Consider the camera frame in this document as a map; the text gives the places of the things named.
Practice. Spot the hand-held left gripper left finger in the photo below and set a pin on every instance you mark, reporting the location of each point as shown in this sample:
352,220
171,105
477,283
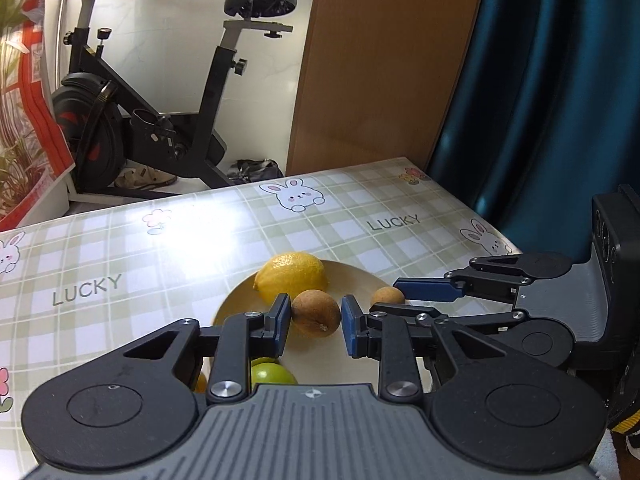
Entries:
282,325

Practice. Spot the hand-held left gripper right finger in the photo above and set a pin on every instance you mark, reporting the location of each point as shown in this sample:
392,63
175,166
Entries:
350,327

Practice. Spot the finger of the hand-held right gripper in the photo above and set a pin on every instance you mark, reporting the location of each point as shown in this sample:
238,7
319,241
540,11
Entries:
430,289
480,322

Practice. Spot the brown kiwi fruit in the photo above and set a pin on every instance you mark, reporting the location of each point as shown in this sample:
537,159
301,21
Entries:
315,312

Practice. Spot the green round fruit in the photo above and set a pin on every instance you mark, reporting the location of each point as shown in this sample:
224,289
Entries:
262,360
272,375

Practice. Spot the brown longan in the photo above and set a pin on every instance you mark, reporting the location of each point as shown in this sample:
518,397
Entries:
387,295

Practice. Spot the beige round plate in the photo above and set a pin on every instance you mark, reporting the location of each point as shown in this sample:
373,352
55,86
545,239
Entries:
320,360

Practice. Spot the yellow lemon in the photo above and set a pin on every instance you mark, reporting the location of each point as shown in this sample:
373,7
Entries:
290,275

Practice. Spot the orange mandarin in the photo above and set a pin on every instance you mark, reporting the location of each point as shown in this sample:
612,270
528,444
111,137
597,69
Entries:
200,382

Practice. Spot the green checkered tablecloth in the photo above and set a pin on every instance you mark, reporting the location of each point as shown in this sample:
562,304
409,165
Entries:
150,260

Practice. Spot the dark bag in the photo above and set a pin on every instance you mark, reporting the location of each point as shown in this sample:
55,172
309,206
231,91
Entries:
255,170

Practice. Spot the beige sandals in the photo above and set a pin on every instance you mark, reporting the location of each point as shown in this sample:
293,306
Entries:
145,179

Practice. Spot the teal curtain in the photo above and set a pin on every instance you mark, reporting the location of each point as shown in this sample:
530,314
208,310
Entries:
550,85

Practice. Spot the wooden cabinet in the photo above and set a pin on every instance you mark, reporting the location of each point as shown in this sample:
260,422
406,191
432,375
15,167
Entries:
375,60

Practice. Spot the black exercise bike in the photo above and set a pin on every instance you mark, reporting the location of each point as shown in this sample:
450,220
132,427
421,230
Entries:
100,125

